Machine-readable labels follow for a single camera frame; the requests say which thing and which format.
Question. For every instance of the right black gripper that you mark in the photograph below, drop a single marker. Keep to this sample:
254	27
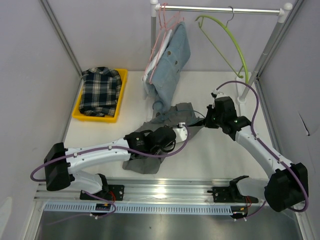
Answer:
207	122

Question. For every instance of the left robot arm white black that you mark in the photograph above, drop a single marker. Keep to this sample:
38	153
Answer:
64	167

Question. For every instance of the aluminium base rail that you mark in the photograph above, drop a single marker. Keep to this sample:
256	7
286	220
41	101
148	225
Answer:
146	191

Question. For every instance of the light blue denim skirt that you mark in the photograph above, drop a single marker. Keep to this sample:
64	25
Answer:
167	73

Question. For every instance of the blue plastic hanger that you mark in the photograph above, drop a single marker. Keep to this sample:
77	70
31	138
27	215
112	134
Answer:
181	112

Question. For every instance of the black mounting plate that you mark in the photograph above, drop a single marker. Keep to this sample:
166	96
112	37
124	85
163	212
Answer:
226	194
115	192

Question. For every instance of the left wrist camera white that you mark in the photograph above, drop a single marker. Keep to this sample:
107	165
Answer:
182	133

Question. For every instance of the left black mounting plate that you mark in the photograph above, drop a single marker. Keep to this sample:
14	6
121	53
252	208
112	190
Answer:
115	192

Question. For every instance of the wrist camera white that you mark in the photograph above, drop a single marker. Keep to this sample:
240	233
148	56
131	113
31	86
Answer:
217	94
182	133

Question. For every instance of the yellow plastic tray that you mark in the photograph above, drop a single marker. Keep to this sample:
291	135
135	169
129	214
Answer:
77	115

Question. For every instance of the pink wire hanger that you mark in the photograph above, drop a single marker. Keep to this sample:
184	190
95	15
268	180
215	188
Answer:
158	26
172	23

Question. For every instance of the grey garment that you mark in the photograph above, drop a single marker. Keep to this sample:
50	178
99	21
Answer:
149	165

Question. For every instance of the white skirt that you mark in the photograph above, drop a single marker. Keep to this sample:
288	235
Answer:
150	69

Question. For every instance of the plaid garment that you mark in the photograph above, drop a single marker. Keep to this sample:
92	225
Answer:
100	92

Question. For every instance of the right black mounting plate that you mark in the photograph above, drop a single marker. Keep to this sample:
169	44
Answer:
226	194

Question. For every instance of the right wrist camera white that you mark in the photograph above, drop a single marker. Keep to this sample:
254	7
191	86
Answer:
217	94

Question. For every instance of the metal clothes rack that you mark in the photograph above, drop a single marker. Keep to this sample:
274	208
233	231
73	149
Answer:
281	13

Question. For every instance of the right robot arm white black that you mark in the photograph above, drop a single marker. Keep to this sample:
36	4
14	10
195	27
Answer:
287	186

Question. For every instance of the white slotted cable duct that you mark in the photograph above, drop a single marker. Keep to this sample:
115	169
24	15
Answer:
140	208

